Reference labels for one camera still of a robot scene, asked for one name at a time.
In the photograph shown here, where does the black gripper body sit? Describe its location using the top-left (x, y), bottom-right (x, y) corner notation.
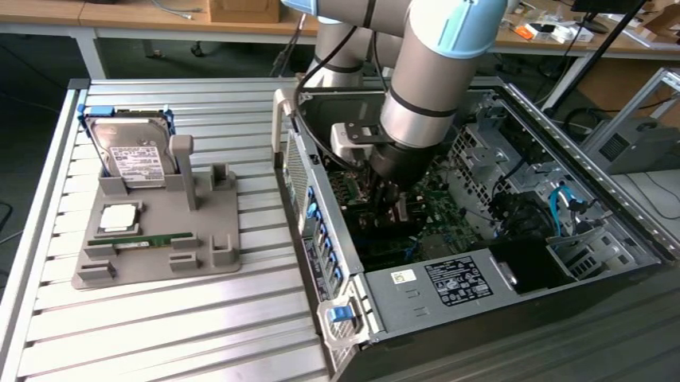
top-left (367, 141), bottom-right (439, 190)

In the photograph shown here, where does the graphics card with metal bracket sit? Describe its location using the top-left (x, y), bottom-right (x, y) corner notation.
top-left (347, 210), bottom-right (426, 242)

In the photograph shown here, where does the green motherboard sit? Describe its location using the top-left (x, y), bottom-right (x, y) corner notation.
top-left (326, 153), bottom-right (482, 271)

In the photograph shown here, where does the perforated metal drive cage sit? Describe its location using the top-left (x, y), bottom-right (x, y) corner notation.
top-left (449, 121), bottom-right (535, 192)

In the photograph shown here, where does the grey power supply unit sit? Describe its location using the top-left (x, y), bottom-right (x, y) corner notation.
top-left (363, 248), bottom-right (519, 335)

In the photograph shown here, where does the blue case latch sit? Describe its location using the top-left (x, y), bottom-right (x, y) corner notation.
top-left (326, 306), bottom-right (355, 325)

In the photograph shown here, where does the metal disk bay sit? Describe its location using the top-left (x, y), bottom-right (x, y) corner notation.
top-left (546, 226), bottom-right (638, 282)

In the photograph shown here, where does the open black PC case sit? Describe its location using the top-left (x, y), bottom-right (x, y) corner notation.
top-left (271, 77), bottom-right (680, 382)

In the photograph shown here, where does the grey plastic parts rack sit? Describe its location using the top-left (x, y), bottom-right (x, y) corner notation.
top-left (71, 134), bottom-right (243, 290)

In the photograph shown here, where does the grey computer tower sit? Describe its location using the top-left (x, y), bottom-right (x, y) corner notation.
top-left (581, 117), bottom-right (680, 176)

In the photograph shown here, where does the black tripod pole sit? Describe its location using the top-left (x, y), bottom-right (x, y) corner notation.
top-left (541, 0), bottom-right (652, 116)

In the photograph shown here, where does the green RAM stick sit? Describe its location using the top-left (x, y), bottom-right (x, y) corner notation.
top-left (87, 232), bottom-right (193, 248)

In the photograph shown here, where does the white cardboard box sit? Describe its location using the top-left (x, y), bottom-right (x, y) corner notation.
top-left (551, 25), bottom-right (594, 44)

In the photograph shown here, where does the brown cardboard box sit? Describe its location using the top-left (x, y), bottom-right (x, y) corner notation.
top-left (208, 0), bottom-right (280, 24)

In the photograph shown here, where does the black monitor stand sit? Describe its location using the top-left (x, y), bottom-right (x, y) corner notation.
top-left (570, 0), bottom-right (610, 33)

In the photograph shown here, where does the silver CPU chip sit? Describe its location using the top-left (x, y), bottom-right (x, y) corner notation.
top-left (99, 205), bottom-right (140, 231)

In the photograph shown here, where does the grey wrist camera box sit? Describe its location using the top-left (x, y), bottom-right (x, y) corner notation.
top-left (328, 123), bottom-right (384, 160)

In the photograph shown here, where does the black wire bundle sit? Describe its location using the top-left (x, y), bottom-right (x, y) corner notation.
top-left (487, 190), bottom-right (553, 240)

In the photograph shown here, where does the black camera cable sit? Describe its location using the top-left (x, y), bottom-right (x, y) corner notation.
top-left (294, 0), bottom-right (397, 174)

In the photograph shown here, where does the light blue SATA wire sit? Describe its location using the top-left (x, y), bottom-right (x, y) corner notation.
top-left (549, 181), bottom-right (590, 240)

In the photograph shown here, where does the coiled black cable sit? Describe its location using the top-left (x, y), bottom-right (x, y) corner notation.
top-left (561, 107), bottom-right (606, 138)

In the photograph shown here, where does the black cable with connector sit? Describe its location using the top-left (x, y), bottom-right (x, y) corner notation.
top-left (267, 11), bottom-right (308, 77)

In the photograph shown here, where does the wooden desk white frame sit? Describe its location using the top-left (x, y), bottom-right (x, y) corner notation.
top-left (487, 0), bottom-right (680, 116)
top-left (0, 0), bottom-right (319, 80)

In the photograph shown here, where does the aluminium profile frame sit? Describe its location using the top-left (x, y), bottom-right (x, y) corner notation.
top-left (610, 67), bottom-right (680, 132)

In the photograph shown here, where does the hard disk in blue bracket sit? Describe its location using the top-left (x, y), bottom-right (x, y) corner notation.
top-left (76, 103), bottom-right (177, 189)

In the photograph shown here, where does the grey cable with plug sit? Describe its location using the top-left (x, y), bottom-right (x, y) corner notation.
top-left (151, 0), bottom-right (205, 19)

